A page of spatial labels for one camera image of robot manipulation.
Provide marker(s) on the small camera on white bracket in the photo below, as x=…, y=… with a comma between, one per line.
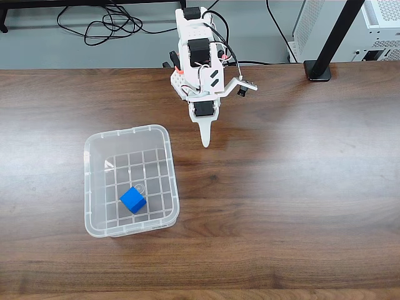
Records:
x=246, y=83

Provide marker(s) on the blue cube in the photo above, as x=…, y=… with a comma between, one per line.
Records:
x=132, y=200

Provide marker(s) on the black and orange table clamp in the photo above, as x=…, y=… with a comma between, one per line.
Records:
x=172, y=57

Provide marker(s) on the clear plastic storage box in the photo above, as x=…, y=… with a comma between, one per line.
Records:
x=93, y=187

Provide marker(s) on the black pole stand with base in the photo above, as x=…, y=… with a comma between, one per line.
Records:
x=339, y=31

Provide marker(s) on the white perforated computer case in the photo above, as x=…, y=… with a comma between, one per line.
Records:
x=384, y=31

